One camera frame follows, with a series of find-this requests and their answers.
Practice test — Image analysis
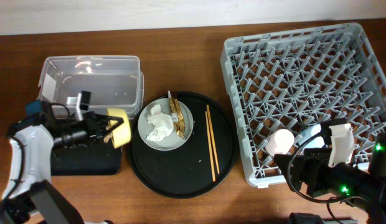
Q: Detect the yellow bowl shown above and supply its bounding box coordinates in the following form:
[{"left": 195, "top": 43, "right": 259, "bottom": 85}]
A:
[{"left": 107, "top": 108, "right": 131, "bottom": 149}]

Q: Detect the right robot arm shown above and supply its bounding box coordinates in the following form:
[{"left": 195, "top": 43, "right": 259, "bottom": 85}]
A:
[{"left": 274, "top": 133, "right": 386, "bottom": 223}]

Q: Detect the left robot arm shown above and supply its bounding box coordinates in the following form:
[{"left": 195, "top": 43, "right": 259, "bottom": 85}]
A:
[{"left": 0, "top": 100, "right": 130, "bottom": 223}]

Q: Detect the gold snack wrapper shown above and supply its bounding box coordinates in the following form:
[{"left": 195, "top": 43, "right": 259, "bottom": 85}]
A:
[{"left": 167, "top": 91, "right": 186, "bottom": 139}]

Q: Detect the blue cup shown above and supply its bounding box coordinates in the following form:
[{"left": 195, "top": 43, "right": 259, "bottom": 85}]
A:
[{"left": 298, "top": 124, "right": 325, "bottom": 149}]

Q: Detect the black object bottom edge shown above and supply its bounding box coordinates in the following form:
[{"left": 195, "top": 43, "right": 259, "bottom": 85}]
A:
[{"left": 288, "top": 213, "right": 324, "bottom": 224}]

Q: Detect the crumpled white napkin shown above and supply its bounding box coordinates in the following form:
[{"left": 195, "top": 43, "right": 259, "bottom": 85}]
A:
[{"left": 146, "top": 104, "right": 174, "bottom": 141}]

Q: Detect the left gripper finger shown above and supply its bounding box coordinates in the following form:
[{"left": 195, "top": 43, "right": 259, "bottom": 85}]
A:
[
  {"left": 103, "top": 124, "right": 123, "bottom": 143},
  {"left": 96, "top": 114, "right": 124, "bottom": 128}
]

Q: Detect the wooden chopstick right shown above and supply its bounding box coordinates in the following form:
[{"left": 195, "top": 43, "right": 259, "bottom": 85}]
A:
[{"left": 206, "top": 105, "right": 220, "bottom": 174}]

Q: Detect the grey dishwasher rack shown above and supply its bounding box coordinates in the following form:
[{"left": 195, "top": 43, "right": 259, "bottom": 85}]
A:
[{"left": 220, "top": 23, "right": 386, "bottom": 189}]

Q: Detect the round black tray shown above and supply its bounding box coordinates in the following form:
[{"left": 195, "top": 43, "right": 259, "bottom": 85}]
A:
[{"left": 128, "top": 91, "right": 239, "bottom": 198}]

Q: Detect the grey plate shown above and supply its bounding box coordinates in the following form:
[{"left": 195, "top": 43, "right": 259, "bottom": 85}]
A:
[{"left": 138, "top": 98, "right": 194, "bottom": 151}]

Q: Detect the clear plastic bin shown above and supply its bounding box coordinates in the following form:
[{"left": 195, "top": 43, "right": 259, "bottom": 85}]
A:
[{"left": 37, "top": 55, "right": 144, "bottom": 119}]

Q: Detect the black rectangular tray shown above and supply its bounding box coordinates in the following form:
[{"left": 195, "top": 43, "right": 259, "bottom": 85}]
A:
[{"left": 50, "top": 140, "right": 122, "bottom": 176}]

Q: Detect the pink cup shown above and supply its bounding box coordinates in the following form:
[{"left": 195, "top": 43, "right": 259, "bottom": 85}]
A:
[{"left": 265, "top": 129, "right": 294, "bottom": 156}]

